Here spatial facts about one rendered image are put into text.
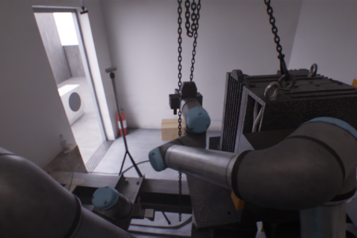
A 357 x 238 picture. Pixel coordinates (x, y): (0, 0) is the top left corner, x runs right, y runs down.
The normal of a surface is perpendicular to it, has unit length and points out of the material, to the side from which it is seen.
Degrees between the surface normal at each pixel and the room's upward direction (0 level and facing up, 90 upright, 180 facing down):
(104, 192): 25
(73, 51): 90
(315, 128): 14
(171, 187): 0
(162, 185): 0
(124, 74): 90
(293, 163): 33
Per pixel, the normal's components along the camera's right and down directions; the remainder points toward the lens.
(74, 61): -0.11, 0.48
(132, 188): -0.03, -0.88
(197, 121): 0.20, 0.44
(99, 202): -0.19, -0.62
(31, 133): 0.99, 0.03
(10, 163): 0.40, -0.88
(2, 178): 0.48, -0.65
